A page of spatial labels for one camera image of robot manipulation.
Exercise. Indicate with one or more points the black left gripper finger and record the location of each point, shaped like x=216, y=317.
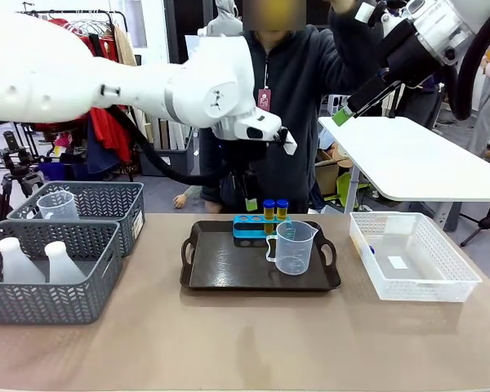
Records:
x=251, y=196
x=231, y=188

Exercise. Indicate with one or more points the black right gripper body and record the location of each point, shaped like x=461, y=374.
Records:
x=400, y=53

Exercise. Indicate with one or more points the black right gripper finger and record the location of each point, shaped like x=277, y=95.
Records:
x=359, y=102
x=386, y=96

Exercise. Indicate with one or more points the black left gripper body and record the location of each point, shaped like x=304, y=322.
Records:
x=241, y=157

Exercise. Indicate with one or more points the yellow tube with blue cap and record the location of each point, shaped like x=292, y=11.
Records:
x=282, y=210
x=268, y=212
x=369, y=248

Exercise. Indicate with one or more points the clear plastic measuring beaker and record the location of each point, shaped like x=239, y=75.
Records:
x=59, y=206
x=292, y=253

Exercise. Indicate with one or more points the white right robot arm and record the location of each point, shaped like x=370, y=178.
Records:
x=441, y=28

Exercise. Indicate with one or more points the person's left forearm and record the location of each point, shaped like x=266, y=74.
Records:
x=353, y=53

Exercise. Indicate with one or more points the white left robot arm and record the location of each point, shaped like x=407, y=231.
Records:
x=106, y=77

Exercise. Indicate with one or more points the person's left hand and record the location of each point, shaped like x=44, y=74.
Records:
x=343, y=5

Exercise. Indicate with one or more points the blue test tube rack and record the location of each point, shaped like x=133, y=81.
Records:
x=247, y=232

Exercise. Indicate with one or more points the child mannequin in grey clothes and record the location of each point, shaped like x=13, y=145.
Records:
x=188, y=196

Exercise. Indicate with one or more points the red name badge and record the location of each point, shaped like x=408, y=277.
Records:
x=264, y=99

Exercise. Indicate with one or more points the person in dark fleece jacket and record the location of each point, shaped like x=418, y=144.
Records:
x=298, y=81

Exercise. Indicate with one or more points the white side table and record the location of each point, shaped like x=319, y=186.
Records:
x=412, y=159

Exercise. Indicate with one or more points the grey storage box with rolls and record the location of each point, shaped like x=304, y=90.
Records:
x=165, y=159

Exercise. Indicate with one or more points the dark brown serving tray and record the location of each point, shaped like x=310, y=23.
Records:
x=228, y=265

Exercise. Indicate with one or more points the brown cardboard box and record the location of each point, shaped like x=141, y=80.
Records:
x=330, y=171

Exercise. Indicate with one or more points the green plastic object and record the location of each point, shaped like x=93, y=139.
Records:
x=344, y=190

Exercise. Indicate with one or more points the grey plastic basket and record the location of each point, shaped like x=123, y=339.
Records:
x=106, y=204
x=53, y=302

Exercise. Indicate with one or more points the red hanging dress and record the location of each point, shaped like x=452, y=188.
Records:
x=108, y=134

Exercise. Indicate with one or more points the mannequin in grey hoodie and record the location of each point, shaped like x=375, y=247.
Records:
x=224, y=18

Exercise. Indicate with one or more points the beige hanging garment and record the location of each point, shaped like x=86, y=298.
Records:
x=124, y=49

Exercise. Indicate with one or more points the black light stand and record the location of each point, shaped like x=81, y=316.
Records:
x=484, y=222

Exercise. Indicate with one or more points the black clothes rack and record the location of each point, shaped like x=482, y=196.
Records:
x=120, y=20

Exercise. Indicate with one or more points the white plastic flask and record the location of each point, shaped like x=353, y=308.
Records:
x=65, y=267
x=18, y=265

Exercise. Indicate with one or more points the black hanging scarf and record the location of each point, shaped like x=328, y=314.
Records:
x=96, y=43

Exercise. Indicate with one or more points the white plastic basket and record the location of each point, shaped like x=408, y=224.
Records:
x=416, y=281

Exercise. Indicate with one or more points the red hanging jacket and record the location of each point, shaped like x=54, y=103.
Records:
x=65, y=24

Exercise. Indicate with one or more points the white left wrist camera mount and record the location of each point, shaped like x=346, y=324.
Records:
x=288, y=141

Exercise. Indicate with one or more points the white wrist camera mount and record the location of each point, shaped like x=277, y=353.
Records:
x=369, y=12
x=288, y=141

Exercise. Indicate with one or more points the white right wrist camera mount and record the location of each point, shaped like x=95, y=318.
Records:
x=369, y=12

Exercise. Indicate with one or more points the black camera tripod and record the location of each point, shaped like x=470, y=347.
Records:
x=16, y=163

